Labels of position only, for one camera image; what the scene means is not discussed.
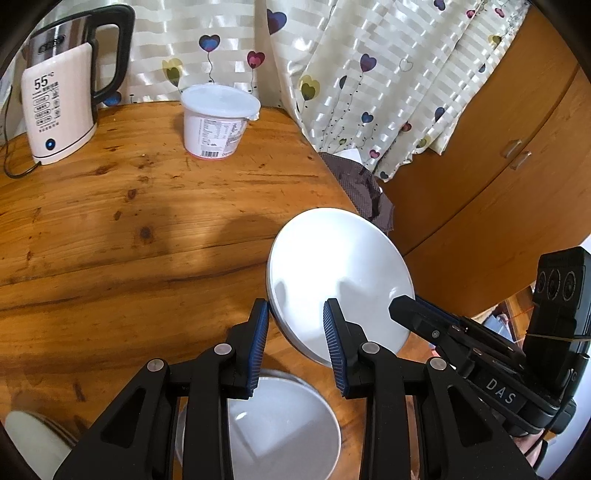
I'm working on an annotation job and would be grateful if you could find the person's right hand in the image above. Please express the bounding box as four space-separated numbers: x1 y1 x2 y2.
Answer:
512 431 552 469

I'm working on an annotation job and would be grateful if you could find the wooden cabinet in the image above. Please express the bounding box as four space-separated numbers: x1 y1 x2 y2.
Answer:
382 8 591 320

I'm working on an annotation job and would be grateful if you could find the white plastic tub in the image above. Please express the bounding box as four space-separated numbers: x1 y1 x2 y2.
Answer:
180 84 262 160

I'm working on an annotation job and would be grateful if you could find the white electric kettle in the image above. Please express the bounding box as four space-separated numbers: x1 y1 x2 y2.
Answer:
21 4 136 166

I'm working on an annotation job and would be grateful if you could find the heart print curtain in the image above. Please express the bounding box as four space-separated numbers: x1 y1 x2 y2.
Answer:
0 0 525 184

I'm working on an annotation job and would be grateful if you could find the deep beige plate blue pattern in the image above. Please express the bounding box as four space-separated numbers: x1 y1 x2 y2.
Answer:
3 410 71 480

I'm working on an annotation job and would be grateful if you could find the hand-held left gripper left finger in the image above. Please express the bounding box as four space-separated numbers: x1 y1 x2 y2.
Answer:
52 298 271 480

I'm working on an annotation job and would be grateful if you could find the dark brown cloth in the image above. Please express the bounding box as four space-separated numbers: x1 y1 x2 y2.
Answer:
320 151 396 234

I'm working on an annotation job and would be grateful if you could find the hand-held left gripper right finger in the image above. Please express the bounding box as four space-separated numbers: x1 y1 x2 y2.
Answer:
322 298 539 480

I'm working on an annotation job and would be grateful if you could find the white plate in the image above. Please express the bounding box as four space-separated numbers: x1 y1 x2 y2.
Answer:
266 208 415 368

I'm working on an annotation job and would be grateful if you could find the black kettle cable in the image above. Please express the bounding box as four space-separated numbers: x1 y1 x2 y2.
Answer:
0 98 41 179

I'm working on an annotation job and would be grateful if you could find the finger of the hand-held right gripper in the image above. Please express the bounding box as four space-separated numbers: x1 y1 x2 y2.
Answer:
389 295 527 376
413 295 529 358

